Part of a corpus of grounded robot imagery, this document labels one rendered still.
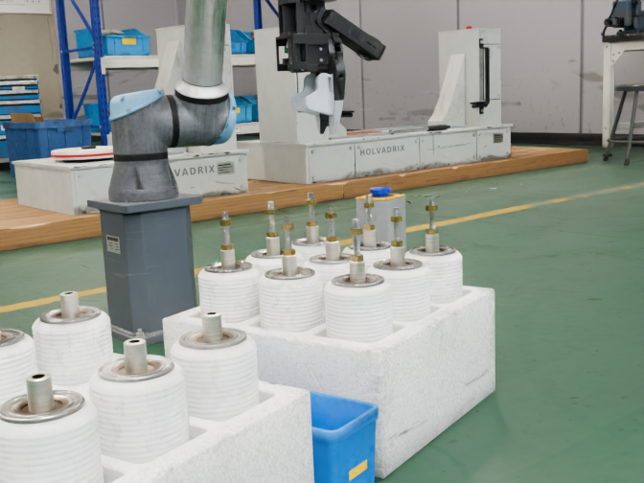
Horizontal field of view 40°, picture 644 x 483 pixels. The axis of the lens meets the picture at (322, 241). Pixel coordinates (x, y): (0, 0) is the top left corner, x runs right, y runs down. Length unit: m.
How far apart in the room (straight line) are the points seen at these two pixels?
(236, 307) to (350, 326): 0.21
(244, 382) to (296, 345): 0.27
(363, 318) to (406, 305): 0.12
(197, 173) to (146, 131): 1.80
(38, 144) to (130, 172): 3.98
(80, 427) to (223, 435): 0.17
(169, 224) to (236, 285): 0.58
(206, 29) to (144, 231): 0.44
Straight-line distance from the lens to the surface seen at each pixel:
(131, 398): 0.87
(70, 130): 5.94
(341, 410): 1.17
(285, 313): 1.27
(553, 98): 7.05
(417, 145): 4.51
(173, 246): 1.90
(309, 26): 1.35
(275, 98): 4.17
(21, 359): 1.06
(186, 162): 3.64
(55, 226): 3.32
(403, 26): 8.08
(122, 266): 1.91
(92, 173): 3.45
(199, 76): 1.89
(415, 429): 1.28
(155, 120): 1.89
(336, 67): 1.32
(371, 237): 1.48
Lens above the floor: 0.53
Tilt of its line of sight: 10 degrees down
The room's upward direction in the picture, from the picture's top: 2 degrees counter-clockwise
